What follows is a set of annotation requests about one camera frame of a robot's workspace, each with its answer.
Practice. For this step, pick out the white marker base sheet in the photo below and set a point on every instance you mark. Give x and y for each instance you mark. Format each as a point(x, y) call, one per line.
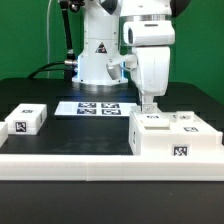
point(105, 109)

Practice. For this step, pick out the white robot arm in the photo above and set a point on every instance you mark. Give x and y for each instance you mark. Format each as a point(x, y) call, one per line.
point(132, 35)

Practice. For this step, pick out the white L-shaped frame fence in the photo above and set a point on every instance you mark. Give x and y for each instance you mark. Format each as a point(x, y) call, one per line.
point(197, 166)

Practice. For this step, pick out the white cabinet body box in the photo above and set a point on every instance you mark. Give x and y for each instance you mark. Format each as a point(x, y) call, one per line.
point(162, 142)

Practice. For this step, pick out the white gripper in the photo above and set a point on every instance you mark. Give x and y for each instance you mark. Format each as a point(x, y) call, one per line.
point(151, 74)

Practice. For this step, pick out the small white box part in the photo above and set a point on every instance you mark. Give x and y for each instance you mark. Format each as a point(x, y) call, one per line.
point(26, 119)

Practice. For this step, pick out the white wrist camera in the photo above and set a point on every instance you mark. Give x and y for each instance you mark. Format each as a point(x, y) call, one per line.
point(116, 65)

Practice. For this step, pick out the white cabinet door panel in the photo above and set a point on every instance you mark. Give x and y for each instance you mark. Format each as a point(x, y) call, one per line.
point(154, 120)
point(189, 123)

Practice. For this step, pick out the white block at left edge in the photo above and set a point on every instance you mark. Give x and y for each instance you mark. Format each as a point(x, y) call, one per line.
point(3, 133)

